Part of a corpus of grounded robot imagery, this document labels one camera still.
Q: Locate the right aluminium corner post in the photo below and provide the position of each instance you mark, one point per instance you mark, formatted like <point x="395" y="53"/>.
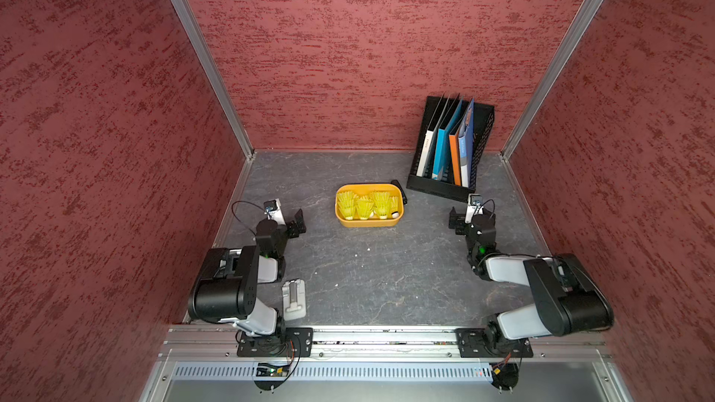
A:
<point x="575" y="32"/>

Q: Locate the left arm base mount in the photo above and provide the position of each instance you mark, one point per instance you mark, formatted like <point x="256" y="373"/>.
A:
<point x="287" y="342"/>

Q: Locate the white book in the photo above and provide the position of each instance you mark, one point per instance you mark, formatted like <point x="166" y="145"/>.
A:
<point x="433" y="122"/>

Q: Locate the grey white stapler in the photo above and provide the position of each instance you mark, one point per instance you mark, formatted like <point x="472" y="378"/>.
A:
<point x="294" y="299"/>

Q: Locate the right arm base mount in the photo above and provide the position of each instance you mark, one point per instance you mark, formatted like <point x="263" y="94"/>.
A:
<point x="486" y="342"/>

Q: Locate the yellow plastic storage box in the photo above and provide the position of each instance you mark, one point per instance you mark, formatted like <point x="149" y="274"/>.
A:
<point x="368" y="189"/>

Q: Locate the yellow shuttlecock seven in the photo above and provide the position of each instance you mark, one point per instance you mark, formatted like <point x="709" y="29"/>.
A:
<point x="364" y="207"/>

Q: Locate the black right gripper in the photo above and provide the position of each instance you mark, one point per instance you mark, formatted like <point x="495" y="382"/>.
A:
<point x="457" y="221"/>

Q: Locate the left aluminium corner post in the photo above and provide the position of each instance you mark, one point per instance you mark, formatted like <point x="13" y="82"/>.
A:
<point x="198" y="42"/>

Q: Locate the aluminium corner post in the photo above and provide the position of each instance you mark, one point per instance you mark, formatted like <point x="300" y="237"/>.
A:
<point x="575" y="32"/>
<point x="198" y="42"/>

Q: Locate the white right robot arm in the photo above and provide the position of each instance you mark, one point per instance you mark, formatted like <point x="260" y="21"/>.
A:
<point x="566" y="299"/>

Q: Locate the teal book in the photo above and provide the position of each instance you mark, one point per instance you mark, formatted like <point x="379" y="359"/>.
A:
<point x="443" y="129"/>

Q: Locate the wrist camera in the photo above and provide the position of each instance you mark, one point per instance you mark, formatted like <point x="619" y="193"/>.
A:
<point x="474" y="207"/>
<point x="273" y="211"/>

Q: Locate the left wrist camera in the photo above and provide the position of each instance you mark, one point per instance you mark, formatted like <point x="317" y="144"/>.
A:
<point x="273" y="211"/>

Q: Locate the yellow shuttlecock one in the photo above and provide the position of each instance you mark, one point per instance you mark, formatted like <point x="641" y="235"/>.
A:
<point x="382" y="204"/>

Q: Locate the yellow shuttlecock two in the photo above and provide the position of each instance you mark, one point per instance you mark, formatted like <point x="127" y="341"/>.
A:
<point x="347" y="204"/>

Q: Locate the blue folder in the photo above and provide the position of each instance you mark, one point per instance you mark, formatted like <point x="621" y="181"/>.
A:
<point x="465" y="144"/>

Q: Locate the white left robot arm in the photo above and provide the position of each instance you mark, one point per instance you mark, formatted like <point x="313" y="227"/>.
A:
<point x="225" y="290"/>

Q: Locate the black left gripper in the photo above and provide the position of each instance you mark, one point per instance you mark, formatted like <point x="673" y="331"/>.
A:
<point x="293" y="232"/>

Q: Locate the yellow shuttlecock three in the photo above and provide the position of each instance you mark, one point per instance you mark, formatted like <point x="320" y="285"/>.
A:
<point x="395" y="207"/>

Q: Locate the black file holder rack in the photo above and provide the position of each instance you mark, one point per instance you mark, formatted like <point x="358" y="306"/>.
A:
<point x="484" y="117"/>

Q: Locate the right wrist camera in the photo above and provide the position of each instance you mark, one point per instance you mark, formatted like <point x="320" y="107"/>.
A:
<point x="474" y="207"/>

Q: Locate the orange spine book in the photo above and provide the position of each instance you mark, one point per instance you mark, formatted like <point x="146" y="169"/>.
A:
<point x="455" y="159"/>

